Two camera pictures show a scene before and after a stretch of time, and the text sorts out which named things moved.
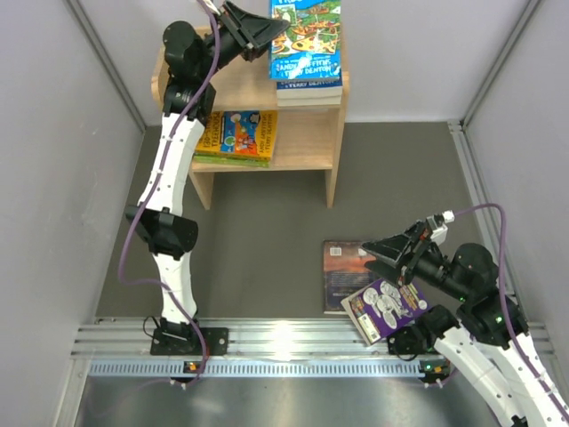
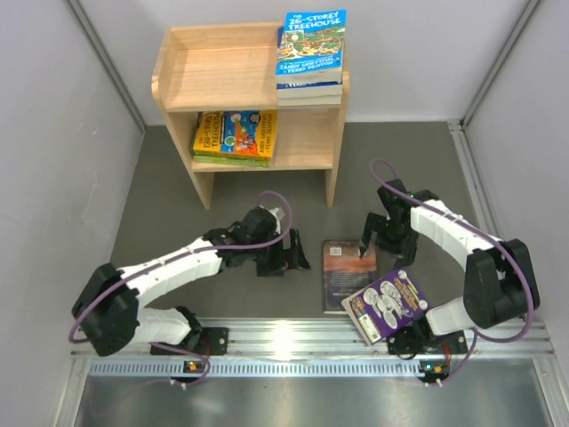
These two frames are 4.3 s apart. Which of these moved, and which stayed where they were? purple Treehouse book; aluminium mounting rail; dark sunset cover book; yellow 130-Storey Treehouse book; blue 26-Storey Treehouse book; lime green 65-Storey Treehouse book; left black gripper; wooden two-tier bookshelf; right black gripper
Moved: blue 26-Storey Treehouse book; right black gripper; left black gripper
Stayed: aluminium mounting rail; yellow 130-Storey Treehouse book; wooden two-tier bookshelf; lime green 65-Storey Treehouse book; purple Treehouse book; dark sunset cover book
